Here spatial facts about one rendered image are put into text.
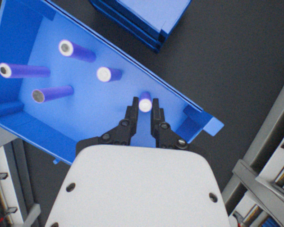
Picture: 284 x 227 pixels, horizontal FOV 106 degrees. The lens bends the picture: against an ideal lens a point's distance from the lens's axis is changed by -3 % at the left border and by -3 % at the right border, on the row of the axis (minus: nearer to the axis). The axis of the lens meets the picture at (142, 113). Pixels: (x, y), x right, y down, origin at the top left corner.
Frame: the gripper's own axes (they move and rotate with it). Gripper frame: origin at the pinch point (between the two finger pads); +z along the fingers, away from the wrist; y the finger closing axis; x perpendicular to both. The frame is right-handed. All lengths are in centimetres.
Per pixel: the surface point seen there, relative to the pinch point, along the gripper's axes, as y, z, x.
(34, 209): -71, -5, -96
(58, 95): -12.9, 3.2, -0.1
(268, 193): 56, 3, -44
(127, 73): -3.3, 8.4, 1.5
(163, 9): 3.4, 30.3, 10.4
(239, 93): 44, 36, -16
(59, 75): -15.4, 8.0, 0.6
